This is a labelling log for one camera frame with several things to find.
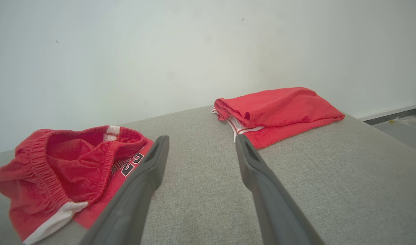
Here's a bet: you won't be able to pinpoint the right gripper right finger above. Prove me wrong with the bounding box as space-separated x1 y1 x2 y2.
235 134 326 245

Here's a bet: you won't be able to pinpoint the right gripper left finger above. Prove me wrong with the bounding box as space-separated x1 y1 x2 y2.
79 135 170 245

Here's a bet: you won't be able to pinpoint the red basketball shorts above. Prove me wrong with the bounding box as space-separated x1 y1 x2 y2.
0 125 155 245

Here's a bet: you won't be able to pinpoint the red basketball jersey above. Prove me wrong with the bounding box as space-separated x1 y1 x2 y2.
211 87 346 150

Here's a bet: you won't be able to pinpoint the white baseboard strip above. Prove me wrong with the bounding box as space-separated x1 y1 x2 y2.
358 102 416 126

